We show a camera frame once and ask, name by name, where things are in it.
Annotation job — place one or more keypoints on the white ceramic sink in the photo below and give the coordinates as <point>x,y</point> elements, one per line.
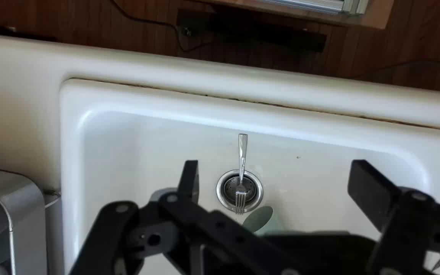
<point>129,132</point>

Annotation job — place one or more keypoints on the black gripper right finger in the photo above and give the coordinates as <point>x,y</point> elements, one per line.
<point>373,188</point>

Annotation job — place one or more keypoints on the black flat bar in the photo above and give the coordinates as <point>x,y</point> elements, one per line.
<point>251,31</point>

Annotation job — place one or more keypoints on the metal sink drain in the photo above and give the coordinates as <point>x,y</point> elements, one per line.
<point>225,191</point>

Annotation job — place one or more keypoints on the metal fork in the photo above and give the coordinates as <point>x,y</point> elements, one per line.
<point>242,153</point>

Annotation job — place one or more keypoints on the grey dish drying rack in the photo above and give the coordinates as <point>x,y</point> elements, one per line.
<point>22,204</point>

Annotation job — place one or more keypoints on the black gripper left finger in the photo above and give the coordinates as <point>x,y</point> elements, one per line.
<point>190,178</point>

